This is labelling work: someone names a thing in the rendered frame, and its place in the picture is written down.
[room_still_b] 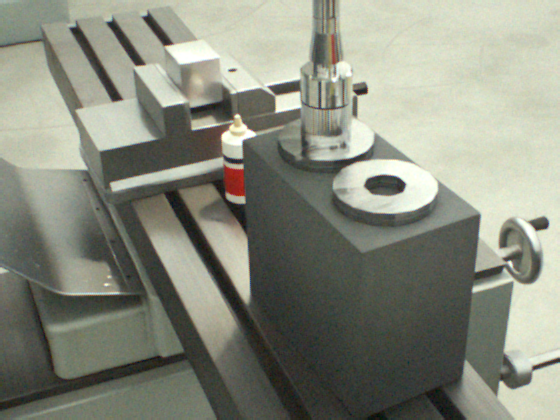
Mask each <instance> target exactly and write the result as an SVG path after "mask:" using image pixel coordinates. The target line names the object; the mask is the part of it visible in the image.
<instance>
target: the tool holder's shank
mask: <svg viewBox="0 0 560 420"><path fill-rule="evenodd" d="M340 22H341V0H312V36H311V43H310V50H309V56H308V58H309V60H310V61H312V62H313V69H314V70H315V71H317V72H319V73H334V72H336V71H338V70H339V62H341V61H343V60H344V51H343V44H342V37H341V29H340Z"/></svg>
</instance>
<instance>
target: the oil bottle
mask: <svg viewBox="0 0 560 420"><path fill-rule="evenodd" d="M229 129H230V131H227V132H226V133H224V134H223V135H222V148H223V165H224V181H225V193H226V198H227V199H228V200H230V201H231V202H234V203H246V202H245V184H244V166H243V147H242V141H243V139H244V138H248V137H252V136H255V134H254V133H253V132H252V131H249V130H247V127H246V126H245V125H243V124H242V119H241V116H240V115H235V117H234V123H233V125H232V126H231V127H230V128H229Z"/></svg>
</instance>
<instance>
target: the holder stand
mask: <svg viewBox="0 0 560 420"><path fill-rule="evenodd" d="M242 147H243V166H244V184H245V202H246V221H247V240H248V258H249V277H250V293H251V295H252V296H253V298H254V299H255V300H256V301H257V302H258V304H259V305H260V306H261V307H262V308H263V309H264V311H265V312H266V313H267V314H269V315H270V317H271V318H272V319H273V320H274V321H275V324H276V325H277V326H278V327H279V328H280V329H281V331H282V332H283V333H284V334H285V335H286V337H287V338H288V339H289V340H290V341H291V343H292V344H293V345H294V346H295V347H297V348H298V350H299V351H300V353H301V354H302V355H303V357H304V358H305V359H306V360H307V361H308V362H309V364H310V365H311V366H312V367H313V368H314V370H315V371H316V372H317V373H318V374H319V376H320V377H321V378H322V379H323V380H324V382H326V384H327V385H328V386H329V387H330V388H331V390H332V391H333V392H334V393H335V394H336V396H337V397H338V398H339V399H340V400H341V401H342V403H343V404H344V405H345V406H346V407H347V409H348V411H349V412H350V413H351V414H352V416H353V417H355V418H356V419H357V420H361V419H363V418H366V417H368V416H371V415H373V414H375V413H378V412H380V411H382V409H386V408H388V407H391V406H393V405H395V404H398V403H400V402H403V401H405V400H407V399H410V398H413V397H415V396H418V395H420V394H423V393H425V392H427V391H430V390H432V389H435V388H437V387H439V386H443V385H445V384H447V383H450V382H452V380H455V379H457V378H459V377H461V376H462V375H463V368H464V360H465V350H466V341H467V332H468V322H470V314H471V305H472V296H473V286H474V277H475V269H476V259H477V250H478V241H479V231H480V223H481V213H480V212H479V211H478V210H477V209H475V207H474V206H473V205H471V204H470V203H468V202H466V201H465V200H464V199H462V198H461V197H460V196H458V195H457V194H456V193H455V192H453V191H452V190H451V189H449V188H448V187H447V186H445V185H444V184H443V183H440V182H439V181H438V180H436V178H435V177H434V176H432V175H431V174H430V173H429V172H428V171H427V170H425V169H423V168H422V167H421V166H419V165H418V164H417V163H415V162H414V161H413V160H410V159H409V158H408V157H407V156H405V155H404V154H403V153H401V152H400V151H399V149H397V148H396V147H395V146H393V145H392V144H391V143H389V142H388V141H387V140H385V139H384V138H382V137H381V136H379V135H378V134H377V133H375V132H374V131H373V130H371V129H370V128H369V127H368V126H367V125H365V124H363V123H362V122H361V120H360V119H358V118H357V117H356V116H353V115H352V125H351V139H350V141H349V142H347V143H346V144H344V145H342V146H339V147H335V148H317V147H313V146H310V145H308V144H306V143H305V142H304V141H303V140H302V138H301V118H299V119H296V120H293V122H291V123H288V124H287V125H286V126H285V127H284V128H283V129H279V130H275V131H272V132H267V133H263V134H259V135H255V136H252V137H248V138H244V139H243V141H242Z"/></svg>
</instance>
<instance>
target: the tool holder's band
mask: <svg viewBox="0 0 560 420"><path fill-rule="evenodd" d="M300 80H301V82H302V83H303V84H304V85H306V86H308V87H311V88H315V89H323V90H329V89H338V88H342V87H344V86H347V85H348V84H350V83H351V81H352V68H351V67H350V66H349V65H348V63H347V62H345V61H341V62H339V70H338V71H336V72H334V73H319V72H317V71H315V70H314V69H313V62H312V61H308V62H306V63H305V65H303V66H302V67H301V69H300Z"/></svg>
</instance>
